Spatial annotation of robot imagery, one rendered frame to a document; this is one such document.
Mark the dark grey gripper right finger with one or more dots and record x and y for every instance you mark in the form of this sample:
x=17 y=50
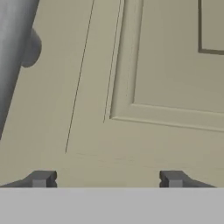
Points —
x=172 y=176

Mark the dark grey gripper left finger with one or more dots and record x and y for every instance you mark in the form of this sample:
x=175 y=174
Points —
x=40 y=177

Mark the beige flat cabinet door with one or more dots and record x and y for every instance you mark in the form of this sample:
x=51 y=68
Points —
x=49 y=96

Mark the beige panelled cabinet door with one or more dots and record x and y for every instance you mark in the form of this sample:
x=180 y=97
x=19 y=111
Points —
x=163 y=67

